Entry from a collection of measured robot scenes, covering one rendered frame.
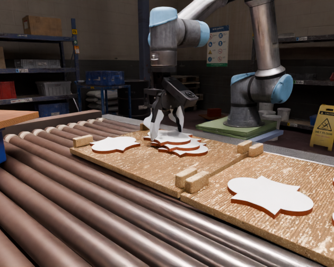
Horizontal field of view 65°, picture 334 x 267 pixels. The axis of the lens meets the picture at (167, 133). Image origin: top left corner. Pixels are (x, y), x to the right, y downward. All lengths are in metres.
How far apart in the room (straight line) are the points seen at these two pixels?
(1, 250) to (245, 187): 0.41
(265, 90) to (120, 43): 5.37
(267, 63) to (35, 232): 0.94
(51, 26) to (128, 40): 2.06
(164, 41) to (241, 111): 0.60
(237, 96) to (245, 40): 5.00
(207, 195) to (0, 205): 0.39
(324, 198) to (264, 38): 0.69
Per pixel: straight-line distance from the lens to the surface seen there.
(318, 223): 0.49
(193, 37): 0.80
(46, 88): 4.85
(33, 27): 4.84
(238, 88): 1.21
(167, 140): 0.74
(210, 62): 6.67
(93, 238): 0.44
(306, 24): 5.68
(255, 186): 0.54
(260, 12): 1.09
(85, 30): 5.90
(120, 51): 6.28
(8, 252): 0.46
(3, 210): 0.58
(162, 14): 0.75
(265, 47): 1.10
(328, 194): 0.59
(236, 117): 1.22
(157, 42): 0.74
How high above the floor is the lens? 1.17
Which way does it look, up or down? 15 degrees down
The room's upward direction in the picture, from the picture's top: straight up
